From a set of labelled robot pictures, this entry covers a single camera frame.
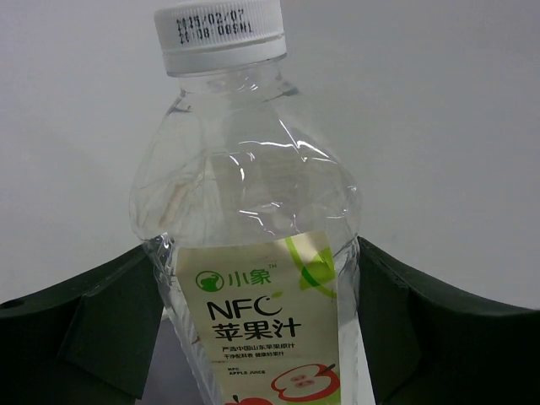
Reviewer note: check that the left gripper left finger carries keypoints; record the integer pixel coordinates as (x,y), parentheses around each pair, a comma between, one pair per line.
(87,340)

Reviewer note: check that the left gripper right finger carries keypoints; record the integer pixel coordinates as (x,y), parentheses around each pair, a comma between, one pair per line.
(428,342)

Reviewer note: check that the apple juice labelled clear bottle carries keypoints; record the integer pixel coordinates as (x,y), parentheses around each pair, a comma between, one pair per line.
(250,220)

